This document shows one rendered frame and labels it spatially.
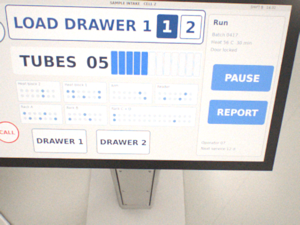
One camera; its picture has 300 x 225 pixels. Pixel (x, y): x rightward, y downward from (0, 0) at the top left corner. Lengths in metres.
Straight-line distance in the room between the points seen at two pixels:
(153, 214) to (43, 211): 0.52
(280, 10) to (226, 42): 0.09
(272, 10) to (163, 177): 1.14
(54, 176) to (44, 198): 0.11
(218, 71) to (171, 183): 1.07
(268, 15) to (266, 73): 0.09
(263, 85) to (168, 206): 1.05
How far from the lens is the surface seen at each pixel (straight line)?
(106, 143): 0.54
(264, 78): 0.53
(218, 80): 0.51
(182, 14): 0.48
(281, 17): 0.52
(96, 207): 1.51
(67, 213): 1.56
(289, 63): 0.54
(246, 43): 0.51
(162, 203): 1.50
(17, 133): 0.57
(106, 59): 0.49
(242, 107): 0.54
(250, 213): 1.61
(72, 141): 0.55
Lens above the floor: 1.50
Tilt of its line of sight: 61 degrees down
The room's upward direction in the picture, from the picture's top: 4 degrees clockwise
